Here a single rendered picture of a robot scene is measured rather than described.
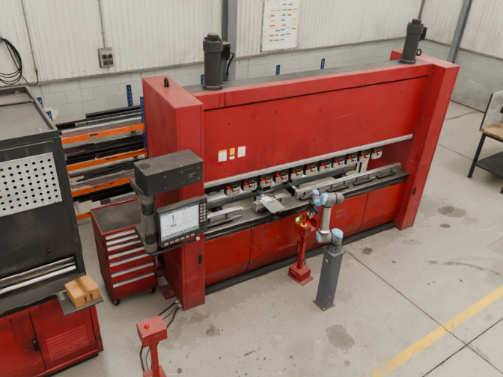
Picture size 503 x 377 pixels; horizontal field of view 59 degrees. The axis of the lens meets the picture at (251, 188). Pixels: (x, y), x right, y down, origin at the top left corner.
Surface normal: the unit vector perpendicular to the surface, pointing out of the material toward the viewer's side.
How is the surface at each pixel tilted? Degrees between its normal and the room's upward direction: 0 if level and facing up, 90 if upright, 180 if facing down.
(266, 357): 0
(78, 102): 90
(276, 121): 90
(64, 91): 90
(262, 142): 90
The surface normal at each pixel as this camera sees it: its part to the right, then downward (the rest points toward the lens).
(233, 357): 0.05, -0.85
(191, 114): 0.50, 0.47
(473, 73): -0.83, 0.26
